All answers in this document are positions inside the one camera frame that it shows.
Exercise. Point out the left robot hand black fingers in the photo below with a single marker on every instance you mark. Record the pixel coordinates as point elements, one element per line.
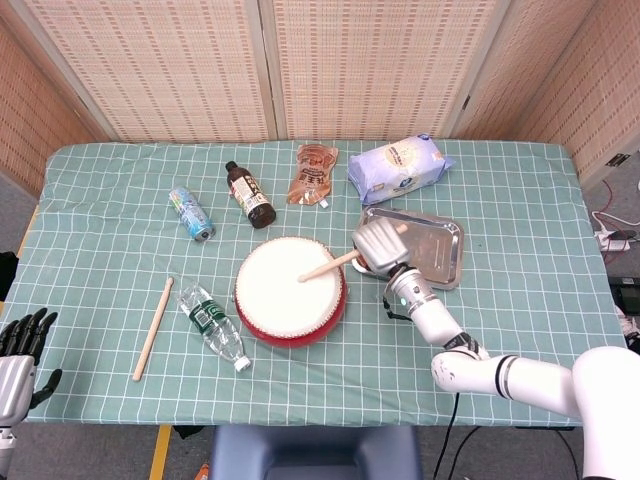
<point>15,380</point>

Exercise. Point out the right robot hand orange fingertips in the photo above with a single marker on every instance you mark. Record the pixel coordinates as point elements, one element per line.
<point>380,247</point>

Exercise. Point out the wooden drumstick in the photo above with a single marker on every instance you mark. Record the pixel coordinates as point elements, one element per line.
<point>325,269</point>
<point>152,330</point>

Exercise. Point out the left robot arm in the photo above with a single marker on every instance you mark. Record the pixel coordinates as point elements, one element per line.
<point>5,445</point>

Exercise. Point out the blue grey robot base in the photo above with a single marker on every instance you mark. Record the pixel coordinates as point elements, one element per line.
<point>315,455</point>

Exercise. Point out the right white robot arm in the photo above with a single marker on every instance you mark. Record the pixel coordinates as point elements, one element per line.
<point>435,315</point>

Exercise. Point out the silver metal tray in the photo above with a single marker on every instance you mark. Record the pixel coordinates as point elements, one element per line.
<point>440,250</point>

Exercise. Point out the red drum white skin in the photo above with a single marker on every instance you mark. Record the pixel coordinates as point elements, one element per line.
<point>280,300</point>

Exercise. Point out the pale blue tissue pack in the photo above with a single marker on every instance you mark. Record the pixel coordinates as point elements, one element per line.
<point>400,167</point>

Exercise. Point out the brown snack pouch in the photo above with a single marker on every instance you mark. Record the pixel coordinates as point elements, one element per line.
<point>312,175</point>

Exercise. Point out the black object at table edge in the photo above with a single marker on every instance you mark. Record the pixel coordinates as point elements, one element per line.
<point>7,275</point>

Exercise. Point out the dark brown glass bottle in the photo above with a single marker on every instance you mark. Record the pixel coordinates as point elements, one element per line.
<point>250,195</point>

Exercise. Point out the green checked tablecloth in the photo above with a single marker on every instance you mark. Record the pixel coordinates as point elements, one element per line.
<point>90,250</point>

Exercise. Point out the clear water bottle green label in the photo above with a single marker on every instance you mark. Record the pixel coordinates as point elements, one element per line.
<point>210,322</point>

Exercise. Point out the blue drink can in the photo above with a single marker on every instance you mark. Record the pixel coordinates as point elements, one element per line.
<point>190,212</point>

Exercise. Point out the white power strip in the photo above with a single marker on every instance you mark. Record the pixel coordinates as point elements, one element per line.
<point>617,245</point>

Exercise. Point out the black device on floor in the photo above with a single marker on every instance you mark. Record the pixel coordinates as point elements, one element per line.
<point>625,297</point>

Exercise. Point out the metal screen hinge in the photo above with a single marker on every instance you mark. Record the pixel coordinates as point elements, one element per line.
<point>617,160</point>

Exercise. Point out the bamboo folding screen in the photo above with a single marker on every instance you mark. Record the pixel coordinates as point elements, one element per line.
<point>175,65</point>

